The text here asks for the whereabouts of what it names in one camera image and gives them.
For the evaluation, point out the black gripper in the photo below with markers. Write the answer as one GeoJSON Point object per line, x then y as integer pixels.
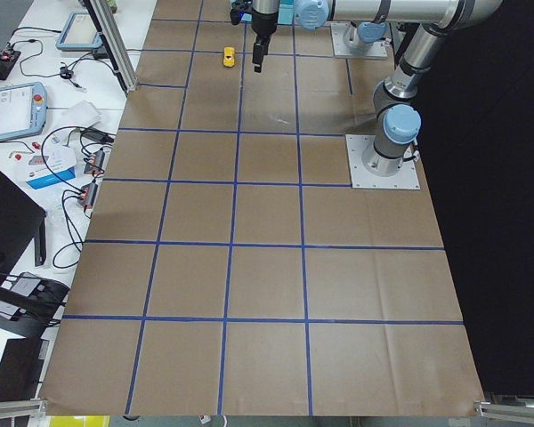
{"type": "Point", "coordinates": [263, 23]}

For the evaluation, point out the yellow beetle toy car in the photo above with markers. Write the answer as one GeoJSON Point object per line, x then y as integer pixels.
{"type": "Point", "coordinates": [229, 56]}

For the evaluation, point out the light blue plastic bin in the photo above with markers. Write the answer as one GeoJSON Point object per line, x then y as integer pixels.
{"type": "Point", "coordinates": [286, 12]}

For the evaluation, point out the far teach pendant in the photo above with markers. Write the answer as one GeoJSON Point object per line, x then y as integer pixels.
{"type": "Point", "coordinates": [79, 34]}

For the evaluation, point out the teach pendant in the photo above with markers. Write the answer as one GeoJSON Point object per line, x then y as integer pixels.
{"type": "Point", "coordinates": [22, 110]}
{"type": "Point", "coordinates": [79, 34]}

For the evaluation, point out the black power adapter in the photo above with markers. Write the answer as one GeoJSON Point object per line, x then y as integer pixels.
{"type": "Point", "coordinates": [97, 136]}

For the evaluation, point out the blue white cardboard box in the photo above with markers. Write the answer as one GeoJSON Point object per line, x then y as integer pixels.
{"type": "Point", "coordinates": [54, 166]}

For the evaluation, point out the near teach pendant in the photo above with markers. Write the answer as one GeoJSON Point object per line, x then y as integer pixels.
{"type": "Point", "coordinates": [22, 110]}

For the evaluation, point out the black monitor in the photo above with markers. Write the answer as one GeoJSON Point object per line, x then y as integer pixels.
{"type": "Point", "coordinates": [22, 222]}

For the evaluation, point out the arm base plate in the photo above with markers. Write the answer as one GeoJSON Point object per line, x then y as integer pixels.
{"type": "Point", "coordinates": [369, 170]}
{"type": "Point", "coordinates": [376, 52]}

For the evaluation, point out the aluminium frame post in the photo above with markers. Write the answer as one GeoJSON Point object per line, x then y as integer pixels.
{"type": "Point", "coordinates": [105, 24]}

